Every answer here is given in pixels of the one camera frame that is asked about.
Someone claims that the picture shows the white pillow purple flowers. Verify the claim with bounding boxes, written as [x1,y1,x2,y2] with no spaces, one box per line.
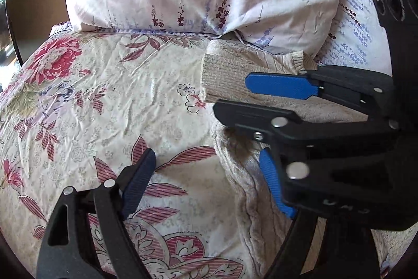
[315,0,392,75]

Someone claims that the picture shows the floral bed sheet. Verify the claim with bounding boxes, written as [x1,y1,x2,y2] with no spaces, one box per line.
[1,31,260,278]

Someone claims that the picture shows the beige cable-knit sweater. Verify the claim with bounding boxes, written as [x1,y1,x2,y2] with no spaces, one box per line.
[213,53,417,278]

